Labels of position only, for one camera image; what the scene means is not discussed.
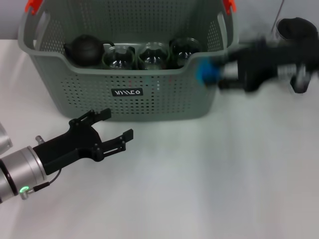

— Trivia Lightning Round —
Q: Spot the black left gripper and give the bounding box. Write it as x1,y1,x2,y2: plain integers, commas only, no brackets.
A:
32,109,135,175

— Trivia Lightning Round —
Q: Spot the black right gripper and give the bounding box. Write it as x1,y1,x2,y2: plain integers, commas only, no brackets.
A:
211,37,319,93

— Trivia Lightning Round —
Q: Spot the blue square toy brick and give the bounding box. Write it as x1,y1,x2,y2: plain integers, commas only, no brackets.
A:
196,59,220,85

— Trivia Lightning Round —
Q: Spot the glass teacup with black sleeve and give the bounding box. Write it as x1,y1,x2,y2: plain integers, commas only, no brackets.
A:
137,41,170,70
101,46,137,70
169,37,202,69

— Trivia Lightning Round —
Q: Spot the grey perforated plastic storage bin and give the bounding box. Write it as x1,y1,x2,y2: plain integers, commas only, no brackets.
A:
17,0,240,122

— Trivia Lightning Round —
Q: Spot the black clay teapot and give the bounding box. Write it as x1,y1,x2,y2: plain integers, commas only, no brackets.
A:
63,34,115,67

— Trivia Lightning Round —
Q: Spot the left gripper cable with plug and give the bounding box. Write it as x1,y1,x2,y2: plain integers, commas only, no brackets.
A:
31,135,62,194

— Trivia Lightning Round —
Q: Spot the gripper cable with plug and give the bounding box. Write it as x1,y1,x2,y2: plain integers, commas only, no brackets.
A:
276,63,312,92
31,135,62,194

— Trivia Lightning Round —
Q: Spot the right gripper cable with plug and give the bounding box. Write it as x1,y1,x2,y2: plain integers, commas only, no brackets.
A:
276,63,312,92

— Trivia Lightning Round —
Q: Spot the glass pitcher with black handle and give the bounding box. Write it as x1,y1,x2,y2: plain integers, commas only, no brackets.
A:
271,16,319,94

